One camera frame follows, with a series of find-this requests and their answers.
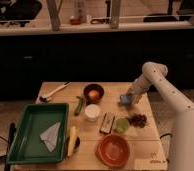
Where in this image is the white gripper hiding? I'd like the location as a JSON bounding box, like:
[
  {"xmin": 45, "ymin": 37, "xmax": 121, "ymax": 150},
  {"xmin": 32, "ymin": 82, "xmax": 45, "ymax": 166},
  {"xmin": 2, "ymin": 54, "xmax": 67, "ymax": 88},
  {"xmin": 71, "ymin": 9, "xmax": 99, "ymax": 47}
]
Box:
[{"xmin": 126, "ymin": 75, "xmax": 152, "ymax": 104}]

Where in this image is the blue sponge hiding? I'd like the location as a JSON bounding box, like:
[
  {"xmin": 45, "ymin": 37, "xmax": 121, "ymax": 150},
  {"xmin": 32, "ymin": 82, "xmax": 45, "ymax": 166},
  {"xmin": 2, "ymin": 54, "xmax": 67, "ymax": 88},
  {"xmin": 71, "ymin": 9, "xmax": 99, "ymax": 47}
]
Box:
[{"xmin": 120, "ymin": 94, "xmax": 134, "ymax": 106}]

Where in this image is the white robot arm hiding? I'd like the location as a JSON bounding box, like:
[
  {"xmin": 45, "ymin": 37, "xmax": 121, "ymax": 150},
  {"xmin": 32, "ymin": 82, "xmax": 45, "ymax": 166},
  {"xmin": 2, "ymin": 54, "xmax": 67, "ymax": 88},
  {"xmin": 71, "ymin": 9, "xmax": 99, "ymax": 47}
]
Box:
[{"xmin": 127, "ymin": 62, "xmax": 194, "ymax": 171}]

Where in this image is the green cup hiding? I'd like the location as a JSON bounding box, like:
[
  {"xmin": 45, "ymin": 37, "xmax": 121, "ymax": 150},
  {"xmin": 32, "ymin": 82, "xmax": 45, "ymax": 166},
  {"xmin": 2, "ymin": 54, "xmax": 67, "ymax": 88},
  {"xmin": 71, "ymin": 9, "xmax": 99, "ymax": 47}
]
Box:
[{"xmin": 114, "ymin": 118, "xmax": 130, "ymax": 134}]

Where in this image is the white paper cup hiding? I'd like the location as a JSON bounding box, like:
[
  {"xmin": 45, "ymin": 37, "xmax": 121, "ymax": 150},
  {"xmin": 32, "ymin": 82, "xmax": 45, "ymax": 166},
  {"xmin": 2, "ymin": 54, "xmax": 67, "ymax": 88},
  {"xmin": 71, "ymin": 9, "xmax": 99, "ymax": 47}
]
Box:
[{"xmin": 85, "ymin": 104, "xmax": 101, "ymax": 122}]

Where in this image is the brown grape bunch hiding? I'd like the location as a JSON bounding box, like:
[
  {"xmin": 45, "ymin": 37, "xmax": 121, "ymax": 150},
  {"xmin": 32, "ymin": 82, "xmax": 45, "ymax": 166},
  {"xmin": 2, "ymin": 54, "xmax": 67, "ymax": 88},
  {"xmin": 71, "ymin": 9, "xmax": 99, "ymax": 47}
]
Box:
[{"xmin": 127, "ymin": 114, "xmax": 147, "ymax": 128}]

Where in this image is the orange fruit in bowl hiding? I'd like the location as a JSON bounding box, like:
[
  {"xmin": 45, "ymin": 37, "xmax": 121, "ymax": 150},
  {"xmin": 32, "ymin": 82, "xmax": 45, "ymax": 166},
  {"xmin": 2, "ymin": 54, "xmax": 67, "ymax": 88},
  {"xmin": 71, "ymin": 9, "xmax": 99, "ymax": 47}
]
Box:
[{"xmin": 88, "ymin": 90, "xmax": 100, "ymax": 101}]

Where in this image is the dark brown bowl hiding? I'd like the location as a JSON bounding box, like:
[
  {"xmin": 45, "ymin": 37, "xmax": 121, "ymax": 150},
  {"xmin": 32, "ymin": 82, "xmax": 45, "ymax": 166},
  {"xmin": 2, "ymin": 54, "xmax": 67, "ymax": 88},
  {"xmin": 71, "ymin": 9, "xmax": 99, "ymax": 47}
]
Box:
[{"xmin": 83, "ymin": 84, "xmax": 104, "ymax": 104}]

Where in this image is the green cucumber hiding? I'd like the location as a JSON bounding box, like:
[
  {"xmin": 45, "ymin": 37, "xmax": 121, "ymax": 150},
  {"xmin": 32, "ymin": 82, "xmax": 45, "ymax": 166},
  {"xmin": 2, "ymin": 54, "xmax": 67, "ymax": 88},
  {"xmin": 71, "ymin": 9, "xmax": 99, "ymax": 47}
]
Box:
[{"xmin": 74, "ymin": 96, "xmax": 85, "ymax": 116}]

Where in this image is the orange red plate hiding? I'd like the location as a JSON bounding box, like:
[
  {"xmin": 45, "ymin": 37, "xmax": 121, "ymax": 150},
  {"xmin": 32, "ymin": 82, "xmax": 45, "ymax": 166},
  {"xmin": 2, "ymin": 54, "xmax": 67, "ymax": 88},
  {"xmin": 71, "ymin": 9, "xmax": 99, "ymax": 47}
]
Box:
[{"xmin": 96, "ymin": 134, "xmax": 130, "ymax": 168}]

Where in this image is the yellow banana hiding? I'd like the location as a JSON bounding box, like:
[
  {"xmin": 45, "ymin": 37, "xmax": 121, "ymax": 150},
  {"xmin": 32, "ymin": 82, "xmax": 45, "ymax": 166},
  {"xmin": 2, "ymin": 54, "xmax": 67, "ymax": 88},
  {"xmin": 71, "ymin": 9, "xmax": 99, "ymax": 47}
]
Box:
[{"xmin": 67, "ymin": 126, "xmax": 78, "ymax": 157}]

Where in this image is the red object on shelf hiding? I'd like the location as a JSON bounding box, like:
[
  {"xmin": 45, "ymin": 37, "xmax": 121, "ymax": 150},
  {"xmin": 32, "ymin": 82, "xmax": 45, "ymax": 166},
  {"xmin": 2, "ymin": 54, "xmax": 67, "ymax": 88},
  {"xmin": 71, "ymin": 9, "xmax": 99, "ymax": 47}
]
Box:
[{"xmin": 69, "ymin": 16, "xmax": 82, "ymax": 25}]

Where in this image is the grey folded cloth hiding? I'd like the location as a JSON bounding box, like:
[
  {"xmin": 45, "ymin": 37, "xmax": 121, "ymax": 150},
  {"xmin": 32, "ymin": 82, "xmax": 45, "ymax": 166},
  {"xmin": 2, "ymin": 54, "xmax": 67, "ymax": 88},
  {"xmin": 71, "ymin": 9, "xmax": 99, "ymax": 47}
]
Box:
[{"xmin": 39, "ymin": 122, "xmax": 60, "ymax": 152}]

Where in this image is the green plastic tray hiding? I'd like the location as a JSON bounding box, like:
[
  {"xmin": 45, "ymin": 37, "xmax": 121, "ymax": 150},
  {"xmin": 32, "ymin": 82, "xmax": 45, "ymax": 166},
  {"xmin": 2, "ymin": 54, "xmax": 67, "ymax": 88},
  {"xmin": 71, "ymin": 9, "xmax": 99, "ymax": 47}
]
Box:
[{"xmin": 8, "ymin": 103, "xmax": 69, "ymax": 164}]

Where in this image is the black office chair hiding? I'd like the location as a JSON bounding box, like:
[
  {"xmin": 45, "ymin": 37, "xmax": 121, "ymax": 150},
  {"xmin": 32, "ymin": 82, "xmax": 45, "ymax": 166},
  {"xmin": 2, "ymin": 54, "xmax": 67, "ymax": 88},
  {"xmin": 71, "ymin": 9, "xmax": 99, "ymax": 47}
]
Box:
[{"xmin": 0, "ymin": 0, "xmax": 42, "ymax": 27}]

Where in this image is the black cable on floor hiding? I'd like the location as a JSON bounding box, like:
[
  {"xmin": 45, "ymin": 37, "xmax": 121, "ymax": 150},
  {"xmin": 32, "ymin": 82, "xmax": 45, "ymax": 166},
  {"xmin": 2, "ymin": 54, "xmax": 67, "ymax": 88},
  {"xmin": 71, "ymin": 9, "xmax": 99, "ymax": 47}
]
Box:
[{"xmin": 159, "ymin": 132, "xmax": 174, "ymax": 141}]

